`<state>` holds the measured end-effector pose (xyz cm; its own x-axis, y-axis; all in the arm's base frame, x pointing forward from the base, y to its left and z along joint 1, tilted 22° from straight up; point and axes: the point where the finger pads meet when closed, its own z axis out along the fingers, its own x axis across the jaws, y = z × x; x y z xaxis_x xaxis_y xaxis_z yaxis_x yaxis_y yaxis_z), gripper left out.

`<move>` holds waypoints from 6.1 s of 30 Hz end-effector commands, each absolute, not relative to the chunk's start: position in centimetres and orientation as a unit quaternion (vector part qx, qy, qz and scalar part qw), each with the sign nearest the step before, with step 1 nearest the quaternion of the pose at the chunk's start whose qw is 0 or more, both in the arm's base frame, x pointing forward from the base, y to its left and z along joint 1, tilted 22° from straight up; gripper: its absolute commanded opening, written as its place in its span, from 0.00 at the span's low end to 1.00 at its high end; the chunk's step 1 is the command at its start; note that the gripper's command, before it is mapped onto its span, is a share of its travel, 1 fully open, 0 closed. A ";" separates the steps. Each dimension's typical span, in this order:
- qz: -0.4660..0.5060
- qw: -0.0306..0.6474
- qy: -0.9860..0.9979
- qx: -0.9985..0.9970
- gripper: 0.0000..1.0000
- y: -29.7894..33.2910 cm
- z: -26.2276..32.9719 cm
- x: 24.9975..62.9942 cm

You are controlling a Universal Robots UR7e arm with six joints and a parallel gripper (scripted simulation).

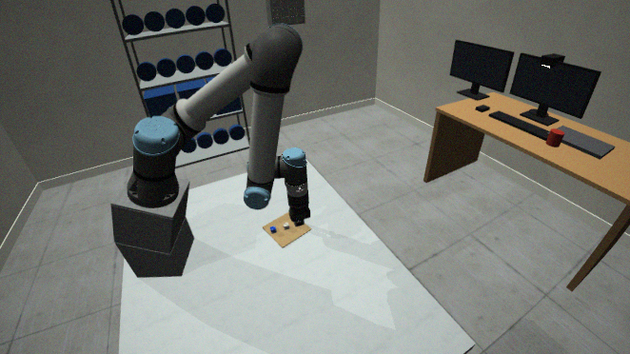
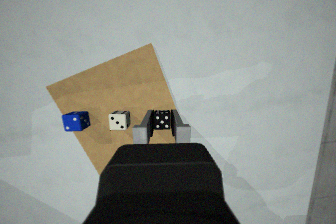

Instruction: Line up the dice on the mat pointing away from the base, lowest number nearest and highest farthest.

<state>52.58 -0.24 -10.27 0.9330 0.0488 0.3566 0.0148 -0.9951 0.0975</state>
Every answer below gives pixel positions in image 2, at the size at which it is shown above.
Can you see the tan mat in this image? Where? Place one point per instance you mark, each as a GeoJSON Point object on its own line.
{"type": "Point", "coordinates": [131, 82]}

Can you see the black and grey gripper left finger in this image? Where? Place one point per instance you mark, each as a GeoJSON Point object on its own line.
{"type": "Point", "coordinates": [143, 132]}

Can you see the blue die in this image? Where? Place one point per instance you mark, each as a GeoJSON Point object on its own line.
{"type": "Point", "coordinates": [76, 121]}

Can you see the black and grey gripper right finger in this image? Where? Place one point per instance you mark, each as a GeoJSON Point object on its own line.
{"type": "Point", "coordinates": [180, 131]}

